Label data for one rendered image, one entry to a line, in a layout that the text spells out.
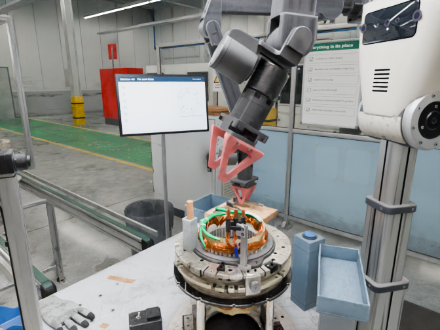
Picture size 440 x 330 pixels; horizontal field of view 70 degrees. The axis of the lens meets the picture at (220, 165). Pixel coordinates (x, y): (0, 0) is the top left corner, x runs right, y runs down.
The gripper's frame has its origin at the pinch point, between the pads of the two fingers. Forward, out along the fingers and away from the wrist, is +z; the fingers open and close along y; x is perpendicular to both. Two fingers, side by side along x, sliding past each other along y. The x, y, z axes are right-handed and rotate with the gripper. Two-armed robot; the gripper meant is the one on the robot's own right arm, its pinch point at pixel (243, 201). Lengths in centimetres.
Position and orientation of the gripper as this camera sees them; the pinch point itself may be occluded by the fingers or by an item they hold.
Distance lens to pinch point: 121.4
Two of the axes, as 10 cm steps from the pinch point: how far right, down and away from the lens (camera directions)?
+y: -5.9, 2.0, -7.8
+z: -0.3, 9.6, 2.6
